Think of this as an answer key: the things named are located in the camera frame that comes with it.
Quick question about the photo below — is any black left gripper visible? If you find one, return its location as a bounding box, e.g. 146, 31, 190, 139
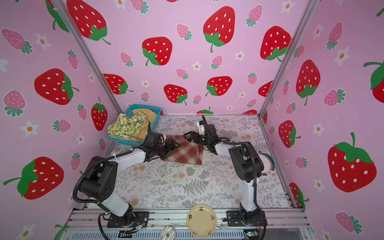
153, 138, 181, 159

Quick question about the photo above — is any red plaid skirt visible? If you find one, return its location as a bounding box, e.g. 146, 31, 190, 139
164, 135, 204, 166

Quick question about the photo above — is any lemon print skirt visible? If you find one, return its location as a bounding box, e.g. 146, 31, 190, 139
108, 111, 148, 143

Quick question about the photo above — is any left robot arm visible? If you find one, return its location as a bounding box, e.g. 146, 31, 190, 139
73, 132, 181, 218

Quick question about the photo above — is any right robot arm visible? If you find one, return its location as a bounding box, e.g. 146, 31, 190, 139
183, 120, 265, 225

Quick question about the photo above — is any tan skirt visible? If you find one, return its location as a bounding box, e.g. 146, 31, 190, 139
133, 108, 157, 140

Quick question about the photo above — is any teal plastic basket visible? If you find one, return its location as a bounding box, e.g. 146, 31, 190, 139
107, 105, 162, 146

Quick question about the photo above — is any pink plate with teal rim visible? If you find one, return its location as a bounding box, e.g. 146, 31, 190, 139
257, 151, 276, 176

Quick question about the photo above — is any cream plate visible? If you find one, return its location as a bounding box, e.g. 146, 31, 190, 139
187, 204, 217, 239

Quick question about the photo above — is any chocolate drizzled donut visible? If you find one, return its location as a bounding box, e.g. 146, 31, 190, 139
161, 226, 176, 240

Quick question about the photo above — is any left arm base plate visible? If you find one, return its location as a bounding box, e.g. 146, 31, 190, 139
107, 211, 150, 229

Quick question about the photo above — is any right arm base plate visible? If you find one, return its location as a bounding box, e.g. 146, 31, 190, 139
223, 210, 268, 227

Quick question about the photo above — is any aluminium frame rail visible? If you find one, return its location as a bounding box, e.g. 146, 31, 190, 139
56, 209, 316, 240

